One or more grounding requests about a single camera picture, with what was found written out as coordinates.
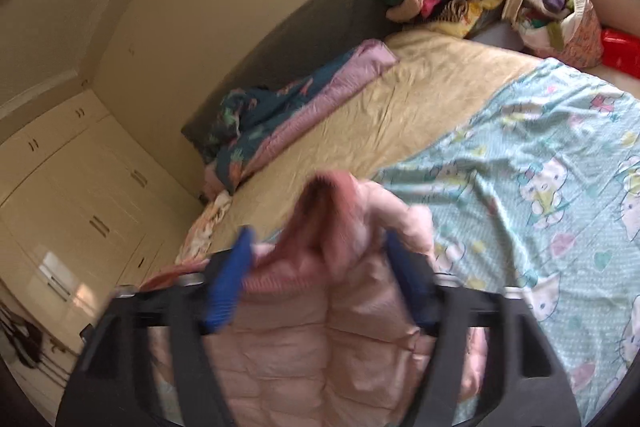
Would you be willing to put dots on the pink quilted jacket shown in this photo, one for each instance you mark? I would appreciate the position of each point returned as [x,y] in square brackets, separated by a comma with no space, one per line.
[320,307]

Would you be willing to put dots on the patterned cloth bag of clothes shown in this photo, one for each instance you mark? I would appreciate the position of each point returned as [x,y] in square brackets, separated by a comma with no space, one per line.
[565,22]

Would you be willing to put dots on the cartoon print blue sheet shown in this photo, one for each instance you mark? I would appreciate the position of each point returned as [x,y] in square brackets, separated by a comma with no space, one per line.
[540,157]

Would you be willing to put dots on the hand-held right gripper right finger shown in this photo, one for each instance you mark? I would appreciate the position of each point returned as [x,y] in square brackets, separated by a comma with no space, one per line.
[407,282]

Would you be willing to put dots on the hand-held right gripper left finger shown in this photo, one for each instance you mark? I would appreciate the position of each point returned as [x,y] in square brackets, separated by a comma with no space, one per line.
[227,282]

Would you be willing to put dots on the dark grey headboard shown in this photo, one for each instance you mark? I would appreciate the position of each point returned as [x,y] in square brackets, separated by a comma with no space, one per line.
[300,42]

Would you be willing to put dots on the dark floral quilt pink lining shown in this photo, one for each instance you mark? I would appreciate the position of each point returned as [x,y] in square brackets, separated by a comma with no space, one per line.
[280,112]

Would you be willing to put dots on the small floral cloth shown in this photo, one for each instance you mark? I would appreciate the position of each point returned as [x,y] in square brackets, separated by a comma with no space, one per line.
[210,227]

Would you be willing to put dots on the cream wardrobe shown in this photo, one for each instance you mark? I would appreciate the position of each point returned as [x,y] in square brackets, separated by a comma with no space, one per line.
[85,197]

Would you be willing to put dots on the red plastic box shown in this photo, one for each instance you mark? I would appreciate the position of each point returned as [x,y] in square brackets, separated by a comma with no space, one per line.
[622,52]

